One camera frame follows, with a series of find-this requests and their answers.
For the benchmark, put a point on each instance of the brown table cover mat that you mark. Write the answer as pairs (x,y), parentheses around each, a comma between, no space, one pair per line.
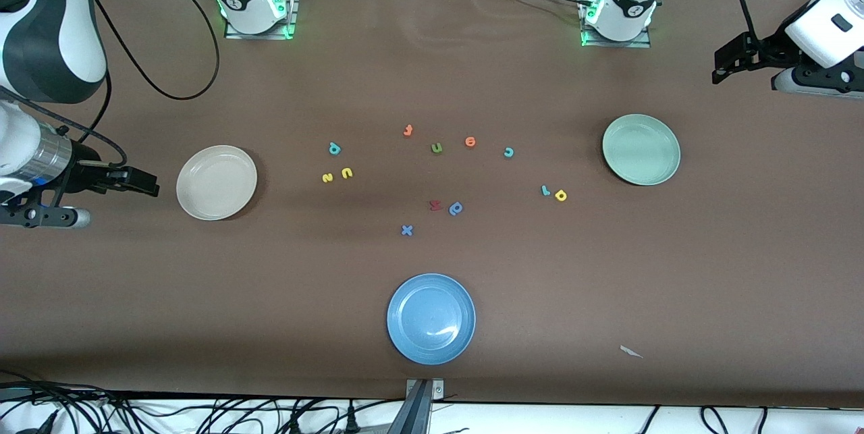
(202,299)

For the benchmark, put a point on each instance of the blue plate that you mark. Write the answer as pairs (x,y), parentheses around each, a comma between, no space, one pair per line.
(431,318)

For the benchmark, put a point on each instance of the pale green plate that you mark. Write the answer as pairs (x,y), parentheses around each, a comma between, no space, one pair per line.
(641,149)

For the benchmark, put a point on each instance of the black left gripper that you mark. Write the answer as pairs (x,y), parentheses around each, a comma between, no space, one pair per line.
(767,53)

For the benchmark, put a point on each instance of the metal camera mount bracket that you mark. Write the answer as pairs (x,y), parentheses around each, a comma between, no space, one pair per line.
(422,407)

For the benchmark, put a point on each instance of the blue foam letter p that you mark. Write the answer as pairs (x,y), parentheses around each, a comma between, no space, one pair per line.
(456,208)

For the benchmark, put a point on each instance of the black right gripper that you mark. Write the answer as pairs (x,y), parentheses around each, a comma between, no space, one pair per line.
(86,174)

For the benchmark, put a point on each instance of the beige brown plate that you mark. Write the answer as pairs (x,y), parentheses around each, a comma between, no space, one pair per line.
(217,182)

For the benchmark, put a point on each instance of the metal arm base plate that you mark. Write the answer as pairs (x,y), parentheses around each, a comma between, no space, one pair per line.
(641,44)
(294,9)

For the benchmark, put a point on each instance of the white paper scrap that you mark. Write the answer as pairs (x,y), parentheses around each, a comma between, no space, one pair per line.
(631,351)

